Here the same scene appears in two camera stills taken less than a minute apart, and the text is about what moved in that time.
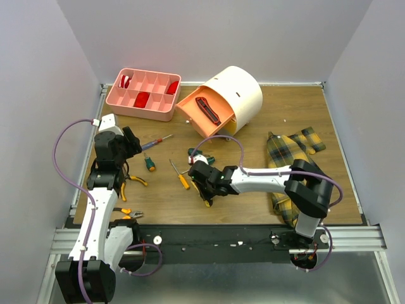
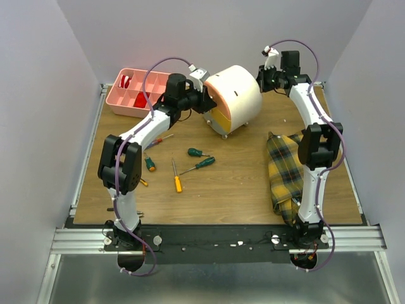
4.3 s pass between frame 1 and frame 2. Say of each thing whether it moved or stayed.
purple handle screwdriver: stayed
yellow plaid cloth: stayed
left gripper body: moved
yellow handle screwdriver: moved
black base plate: stayed
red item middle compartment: stayed
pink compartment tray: stayed
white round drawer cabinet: moved
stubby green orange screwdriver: stayed
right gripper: moved
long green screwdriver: stayed
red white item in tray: stayed
